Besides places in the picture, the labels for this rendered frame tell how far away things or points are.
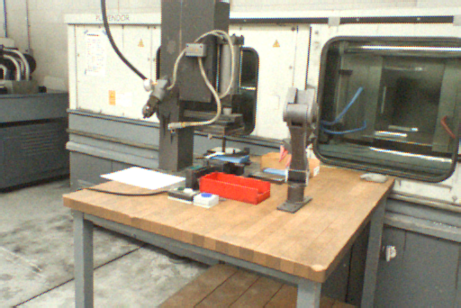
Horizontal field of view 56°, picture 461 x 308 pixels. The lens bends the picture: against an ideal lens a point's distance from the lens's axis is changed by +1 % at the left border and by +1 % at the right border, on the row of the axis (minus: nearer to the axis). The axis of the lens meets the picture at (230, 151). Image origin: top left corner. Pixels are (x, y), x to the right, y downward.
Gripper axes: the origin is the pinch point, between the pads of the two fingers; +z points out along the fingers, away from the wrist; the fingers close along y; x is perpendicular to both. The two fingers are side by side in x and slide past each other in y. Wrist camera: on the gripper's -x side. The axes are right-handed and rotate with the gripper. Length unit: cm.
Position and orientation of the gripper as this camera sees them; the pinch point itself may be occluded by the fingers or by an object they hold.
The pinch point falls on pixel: (283, 163)
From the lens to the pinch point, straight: 177.9
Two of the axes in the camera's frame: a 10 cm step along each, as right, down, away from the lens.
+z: -4.6, 7.8, 4.2
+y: -6.7, -6.2, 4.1
